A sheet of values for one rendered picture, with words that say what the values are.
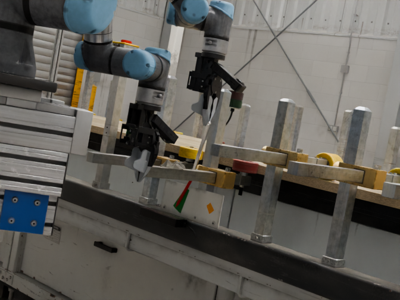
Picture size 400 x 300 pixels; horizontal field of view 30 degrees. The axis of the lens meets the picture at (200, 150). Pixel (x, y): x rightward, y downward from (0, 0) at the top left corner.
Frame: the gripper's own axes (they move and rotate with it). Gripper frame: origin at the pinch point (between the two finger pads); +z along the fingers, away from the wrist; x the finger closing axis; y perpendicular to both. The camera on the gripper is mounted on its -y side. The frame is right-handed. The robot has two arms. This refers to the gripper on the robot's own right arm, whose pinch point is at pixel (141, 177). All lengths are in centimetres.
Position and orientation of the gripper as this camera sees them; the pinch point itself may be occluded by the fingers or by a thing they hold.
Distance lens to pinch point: 206.1
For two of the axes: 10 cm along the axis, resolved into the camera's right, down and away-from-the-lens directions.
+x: 7.0, 1.7, -7.0
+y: -6.9, -0.9, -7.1
